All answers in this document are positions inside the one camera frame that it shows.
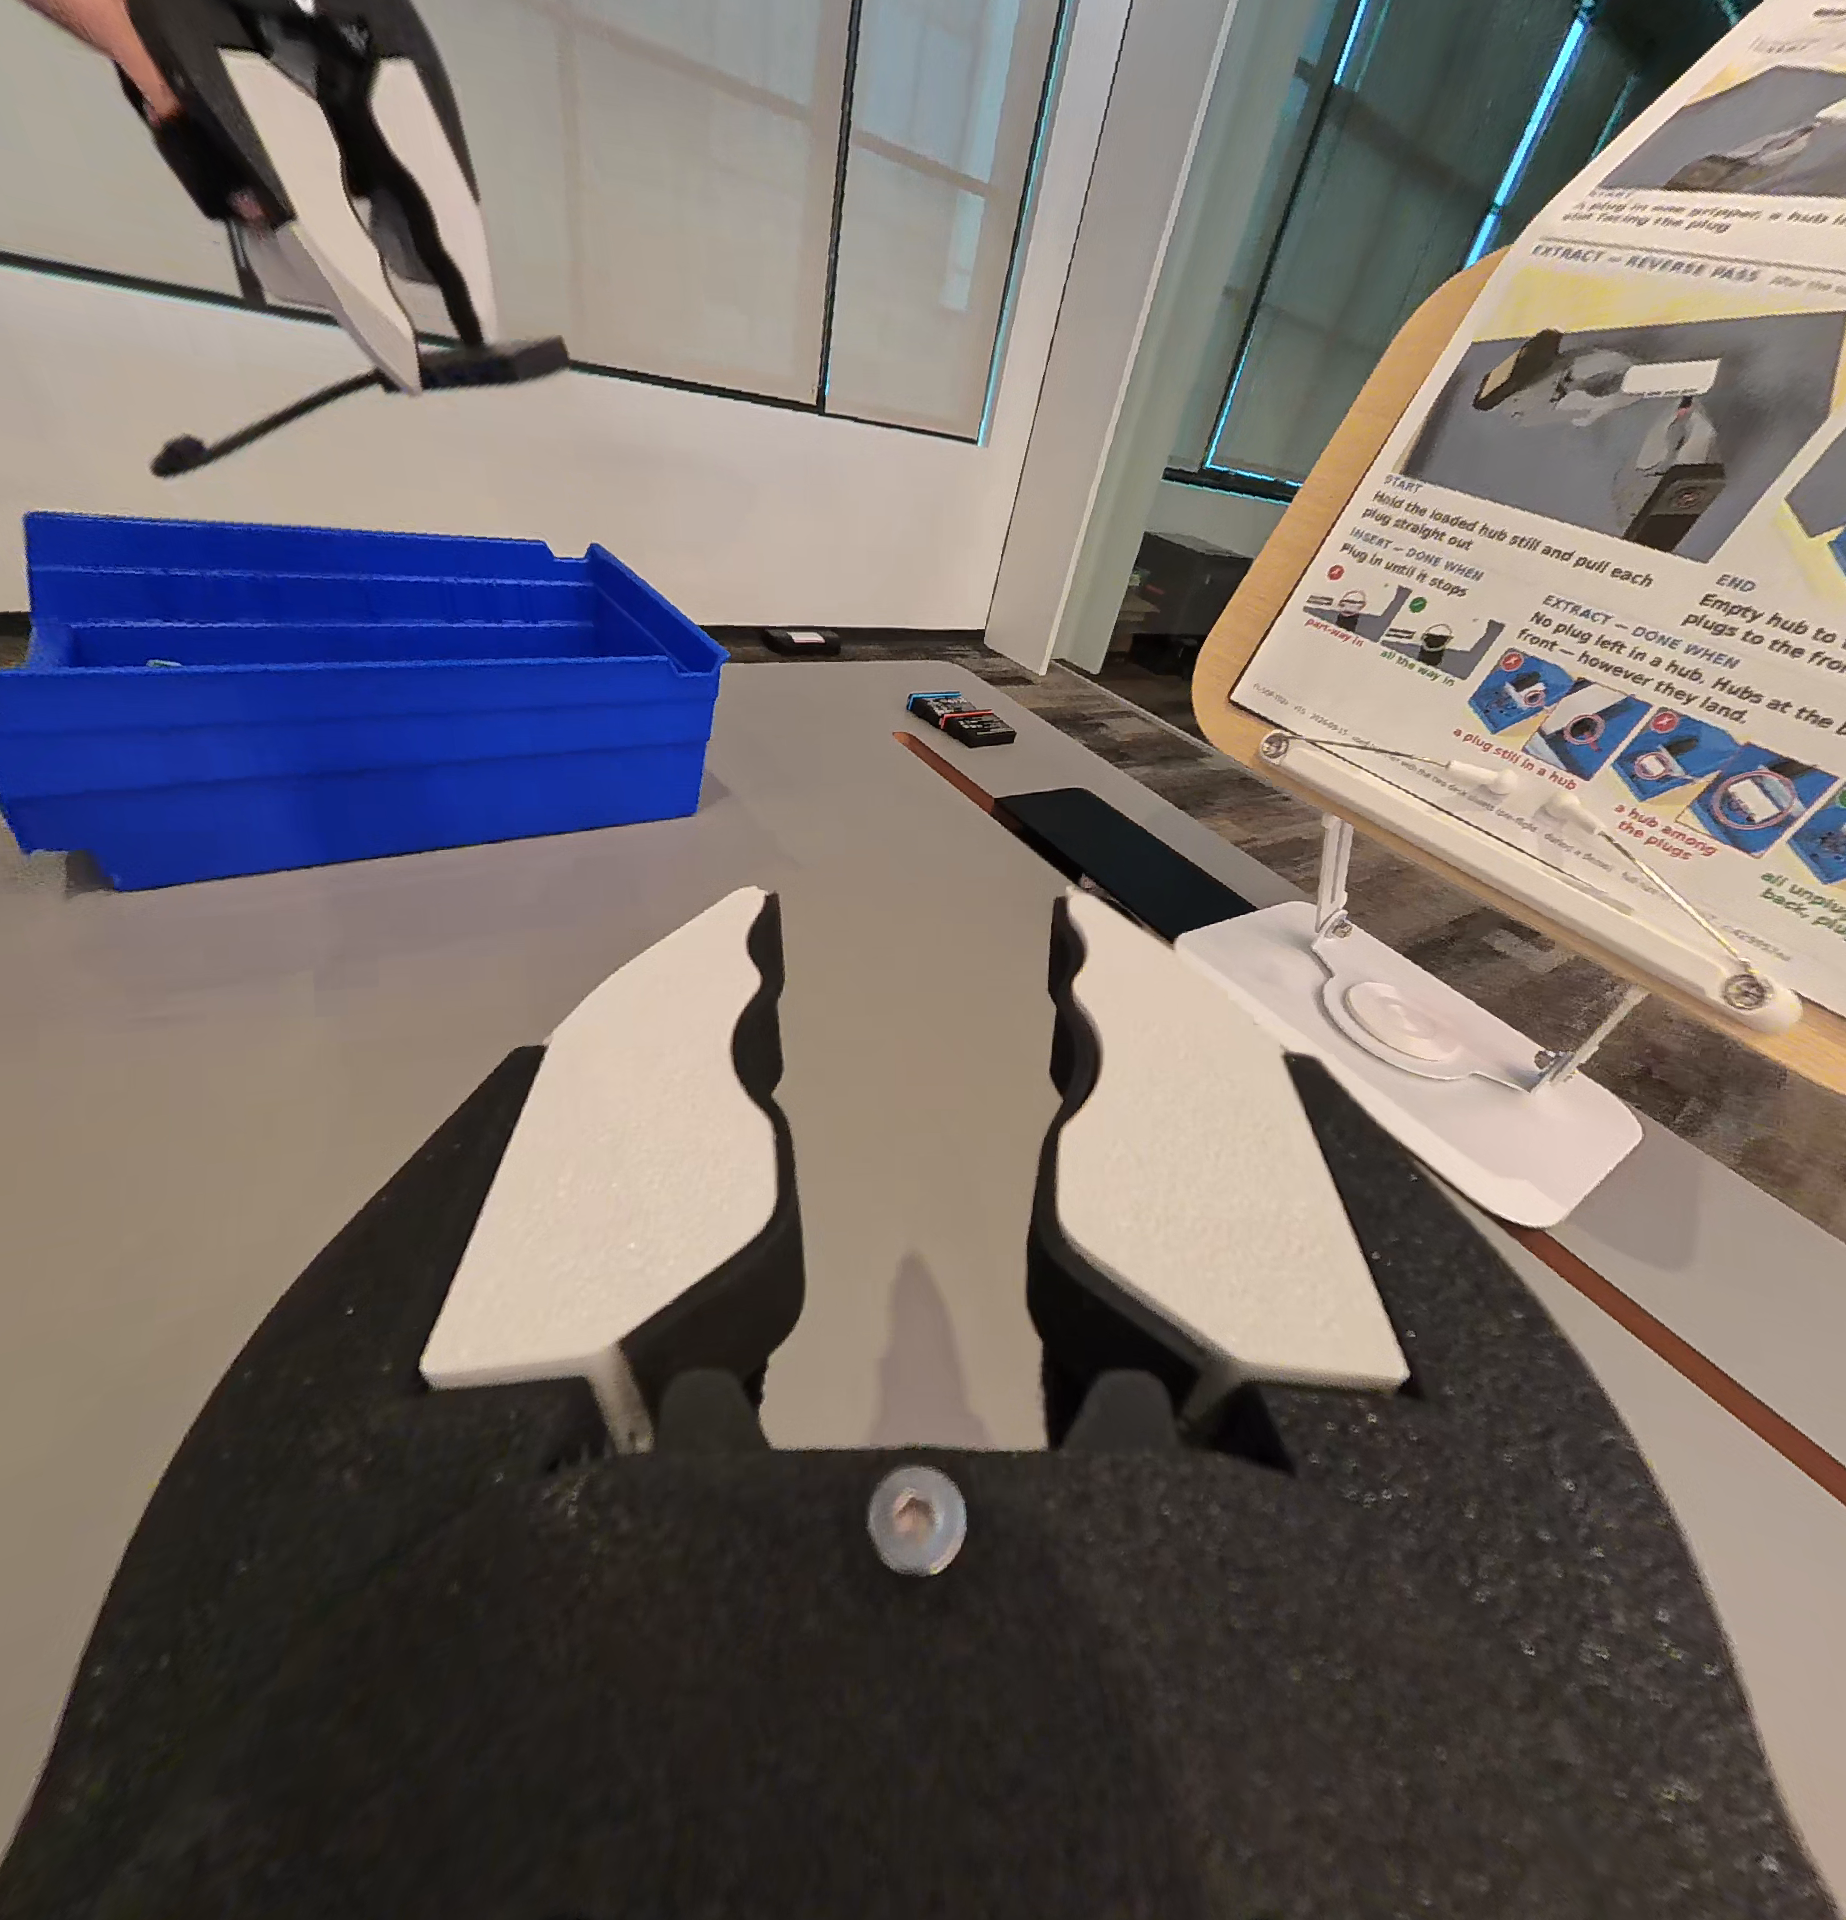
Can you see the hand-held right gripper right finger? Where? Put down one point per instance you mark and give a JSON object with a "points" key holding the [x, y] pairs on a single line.
{"points": [[1210, 1184]]}

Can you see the black device on floor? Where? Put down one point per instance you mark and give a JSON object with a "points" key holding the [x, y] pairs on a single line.
{"points": [[801, 641]]}

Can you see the wooden document stand white base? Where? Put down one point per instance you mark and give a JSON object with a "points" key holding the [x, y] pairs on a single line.
{"points": [[1466, 1139]]}

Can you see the blue plastic bin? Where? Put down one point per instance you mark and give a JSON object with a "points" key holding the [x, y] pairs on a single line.
{"points": [[340, 750]]}

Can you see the black phone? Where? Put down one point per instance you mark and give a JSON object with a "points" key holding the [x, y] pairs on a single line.
{"points": [[1119, 864]]}

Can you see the small black box red label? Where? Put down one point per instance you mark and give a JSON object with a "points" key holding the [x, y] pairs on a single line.
{"points": [[984, 732]]}

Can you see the printed instruction sheet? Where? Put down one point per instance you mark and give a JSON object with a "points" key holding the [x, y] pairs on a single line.
{"points": [[1612, 526]]}

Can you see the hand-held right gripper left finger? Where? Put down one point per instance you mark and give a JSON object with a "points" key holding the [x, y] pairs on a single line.
{"points": [[623, 1170]]}

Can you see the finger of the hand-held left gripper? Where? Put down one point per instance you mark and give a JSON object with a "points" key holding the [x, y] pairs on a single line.
{"points": [[316, 196], [436, 181]]}

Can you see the dark glass window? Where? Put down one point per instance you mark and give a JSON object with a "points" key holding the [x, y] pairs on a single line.
{"points": [[1389, 224]]}

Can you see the grey usb hub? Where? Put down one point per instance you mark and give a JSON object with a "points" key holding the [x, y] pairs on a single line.
{"points": [[498, 361]]}

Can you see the person's left hand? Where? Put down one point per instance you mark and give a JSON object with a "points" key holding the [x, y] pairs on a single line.
{"points": [[81, 10]]}

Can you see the small black box blue label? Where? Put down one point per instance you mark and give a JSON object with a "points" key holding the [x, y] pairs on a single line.
{"points": [[932, 705]]}

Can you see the dark cabinet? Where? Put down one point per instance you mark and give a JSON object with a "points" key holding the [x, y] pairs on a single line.
{"points": [[1185, 599]]}

